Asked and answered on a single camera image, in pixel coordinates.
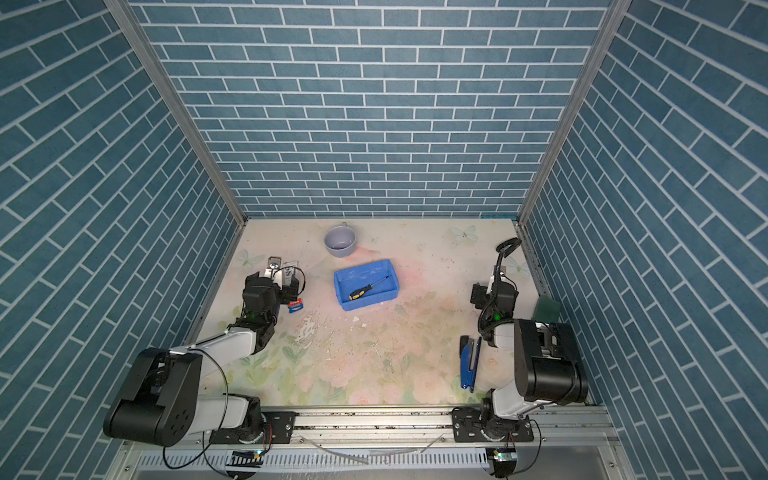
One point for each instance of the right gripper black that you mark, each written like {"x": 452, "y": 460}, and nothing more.
{"x": 480, "y": 295}

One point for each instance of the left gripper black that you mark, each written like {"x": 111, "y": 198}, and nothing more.
{"x": 290, "y": 291}

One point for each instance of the black yellow screwdriver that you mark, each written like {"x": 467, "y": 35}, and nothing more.
{"x": 357, "y": 294}

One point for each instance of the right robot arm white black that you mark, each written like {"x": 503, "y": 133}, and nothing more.
{"x": 547, "y": 368}

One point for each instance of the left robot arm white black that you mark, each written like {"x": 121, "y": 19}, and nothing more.
{"x": 159, "y": 401}

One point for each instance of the blue plastic bin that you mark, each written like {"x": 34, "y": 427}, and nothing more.
{"x": 353, "y": 278}

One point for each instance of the white toothpaste tube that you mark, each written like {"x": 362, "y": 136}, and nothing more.
{"x": 281, "y": 273}

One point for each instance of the black clip tool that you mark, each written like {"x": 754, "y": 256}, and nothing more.
{"x": 507, "y": 247}

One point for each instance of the blue black stapler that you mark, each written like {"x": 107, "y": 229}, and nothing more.
{"x": 469, "y": 354}

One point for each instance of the green sponge block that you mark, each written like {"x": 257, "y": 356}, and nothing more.
{"x": 546, "y": 311}

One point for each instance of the grey lavender cup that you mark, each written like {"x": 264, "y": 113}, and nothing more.
{"x": 340, "y": 241}

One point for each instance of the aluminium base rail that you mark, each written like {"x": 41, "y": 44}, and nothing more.
{"x": 417, "y": 442}

